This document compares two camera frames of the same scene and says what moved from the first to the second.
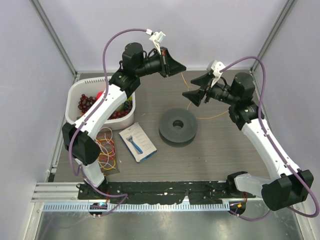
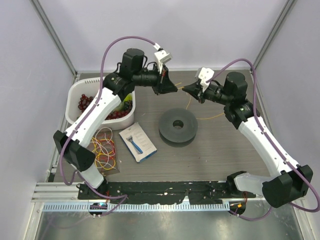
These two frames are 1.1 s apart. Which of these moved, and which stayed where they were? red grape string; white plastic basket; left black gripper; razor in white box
Moved: left black gripper
Stayed: white plastic basket; razor in white box; red grape string
